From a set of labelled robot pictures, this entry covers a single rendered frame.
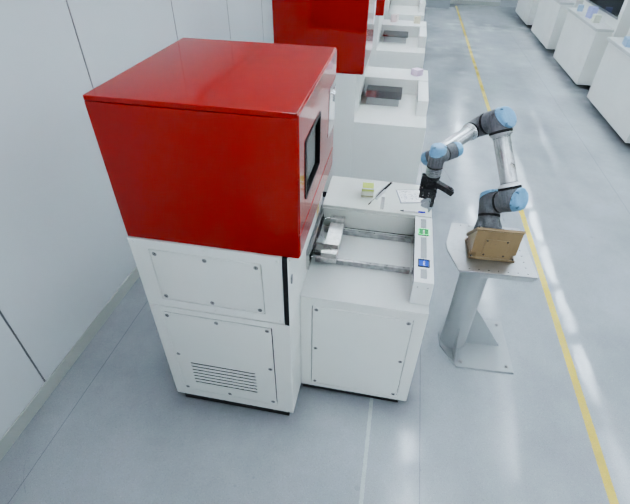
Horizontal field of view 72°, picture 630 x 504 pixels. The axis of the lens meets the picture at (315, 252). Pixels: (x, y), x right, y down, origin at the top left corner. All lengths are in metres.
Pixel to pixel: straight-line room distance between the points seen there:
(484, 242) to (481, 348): 0.95
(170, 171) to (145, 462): 1.63
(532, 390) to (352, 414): 1.14
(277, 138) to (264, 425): 1.73
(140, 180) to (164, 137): 0.23
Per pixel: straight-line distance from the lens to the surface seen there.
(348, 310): 2.16
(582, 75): 8.53
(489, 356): 3.15
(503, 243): 2.49
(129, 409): 2.92
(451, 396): 2.90
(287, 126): 1.44
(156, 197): 1.79
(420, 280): 2.09
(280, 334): 2.08
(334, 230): 2.47
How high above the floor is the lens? 2.34
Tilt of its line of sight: 39 degrees down
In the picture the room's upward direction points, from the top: 1 degrees clockwise
